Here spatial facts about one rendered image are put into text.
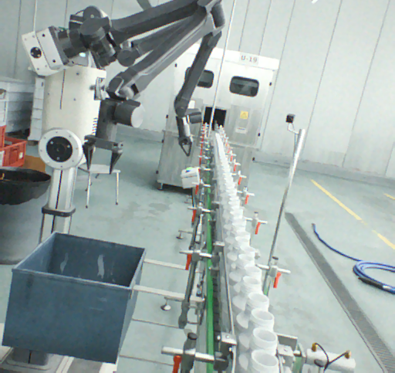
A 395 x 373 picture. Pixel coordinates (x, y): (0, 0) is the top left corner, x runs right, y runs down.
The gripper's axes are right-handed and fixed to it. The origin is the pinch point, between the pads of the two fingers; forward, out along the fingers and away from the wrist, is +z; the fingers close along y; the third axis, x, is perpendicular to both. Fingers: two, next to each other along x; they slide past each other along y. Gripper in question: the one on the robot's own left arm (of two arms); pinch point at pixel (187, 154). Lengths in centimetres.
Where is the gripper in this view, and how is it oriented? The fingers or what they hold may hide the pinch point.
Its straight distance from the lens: 218.2
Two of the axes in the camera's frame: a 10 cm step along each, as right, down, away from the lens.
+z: 1.7, 9.7, 1.9
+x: -9.9, 1.6, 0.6
